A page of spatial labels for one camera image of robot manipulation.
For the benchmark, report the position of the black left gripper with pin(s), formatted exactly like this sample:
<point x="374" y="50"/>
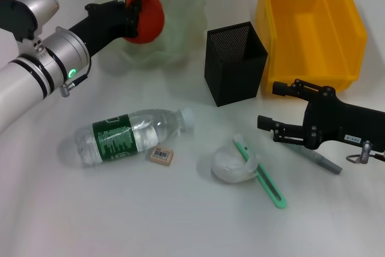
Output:
<point x="105" y="25"/>

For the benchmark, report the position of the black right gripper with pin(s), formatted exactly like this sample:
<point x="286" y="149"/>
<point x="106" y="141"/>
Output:
<point x="346" y="124"/>

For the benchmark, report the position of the orange fruit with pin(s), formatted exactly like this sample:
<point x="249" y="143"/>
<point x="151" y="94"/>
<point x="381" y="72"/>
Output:
<point x="150" y="16"/>

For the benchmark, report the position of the clear green-label water bottle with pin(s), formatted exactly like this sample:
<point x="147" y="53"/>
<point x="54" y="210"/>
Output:
<point x="120" y="139"/>

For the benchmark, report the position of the black mesh pen holder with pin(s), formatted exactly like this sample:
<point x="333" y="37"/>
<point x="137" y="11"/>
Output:
<point x="234" y="82"/>

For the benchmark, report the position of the pale green glass fruit bowl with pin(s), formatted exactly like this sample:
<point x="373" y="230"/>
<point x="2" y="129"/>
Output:
<point x="180" y="28"/>

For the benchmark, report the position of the grey pen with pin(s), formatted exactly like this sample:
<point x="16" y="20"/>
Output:
<point x="328" y="163"/>

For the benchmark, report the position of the green utility knife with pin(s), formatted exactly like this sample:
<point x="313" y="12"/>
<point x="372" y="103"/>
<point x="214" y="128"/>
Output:
<point x="267" y="184"/>

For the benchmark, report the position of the beige eraser with barcode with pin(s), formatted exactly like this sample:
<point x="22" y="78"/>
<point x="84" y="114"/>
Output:
<point x="162" y="156"/>

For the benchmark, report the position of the yellow plastic bin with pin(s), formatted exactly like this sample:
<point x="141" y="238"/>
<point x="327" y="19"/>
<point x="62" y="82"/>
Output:
<point x="316" y="43"/>

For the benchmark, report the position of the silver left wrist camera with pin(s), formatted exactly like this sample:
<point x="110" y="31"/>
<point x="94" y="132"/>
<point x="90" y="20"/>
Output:
<point x="21" y="7"/>

